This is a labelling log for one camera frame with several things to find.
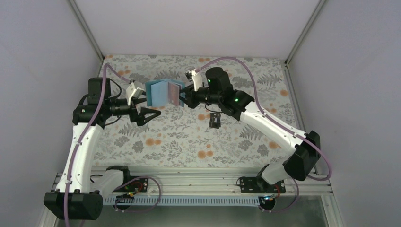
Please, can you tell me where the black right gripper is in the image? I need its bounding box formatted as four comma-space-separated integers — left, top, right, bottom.
174, 84, 221, 109

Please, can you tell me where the red credit card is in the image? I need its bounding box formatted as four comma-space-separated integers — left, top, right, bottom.
167, 82, 180, 106

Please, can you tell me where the blue card holder wallet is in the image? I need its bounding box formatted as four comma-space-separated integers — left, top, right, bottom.
145, 79, 185, 107

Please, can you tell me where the black credit card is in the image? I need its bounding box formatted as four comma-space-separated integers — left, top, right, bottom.
209, 113, 221, 129

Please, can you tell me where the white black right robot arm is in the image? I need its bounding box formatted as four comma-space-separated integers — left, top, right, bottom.
181, 67, 321, 192

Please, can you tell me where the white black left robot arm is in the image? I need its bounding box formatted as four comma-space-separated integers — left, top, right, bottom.
44, 78, 161, 221

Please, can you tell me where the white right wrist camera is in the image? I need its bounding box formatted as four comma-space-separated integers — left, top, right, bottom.
185, 68, 204, 92

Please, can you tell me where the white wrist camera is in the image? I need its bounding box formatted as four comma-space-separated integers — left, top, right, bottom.
185, 68, 204, 92
125, 81, 144, 106

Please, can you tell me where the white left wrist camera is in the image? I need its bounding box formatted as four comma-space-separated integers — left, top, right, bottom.
125, 81, 144, 106

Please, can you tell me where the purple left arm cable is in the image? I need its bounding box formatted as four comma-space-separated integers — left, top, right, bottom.
63, 63, 132, 227

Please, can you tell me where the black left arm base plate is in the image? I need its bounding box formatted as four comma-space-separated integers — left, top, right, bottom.
113, 176, 149, 193

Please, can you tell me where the aluminium rail base frame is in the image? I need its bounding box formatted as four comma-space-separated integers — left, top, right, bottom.
129, 166, 333, 196

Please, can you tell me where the white slotted cable duct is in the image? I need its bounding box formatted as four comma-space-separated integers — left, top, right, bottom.
118, 195, 260, 207

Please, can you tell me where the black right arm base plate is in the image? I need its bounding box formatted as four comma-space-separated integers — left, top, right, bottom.
235, 176, 286, 194

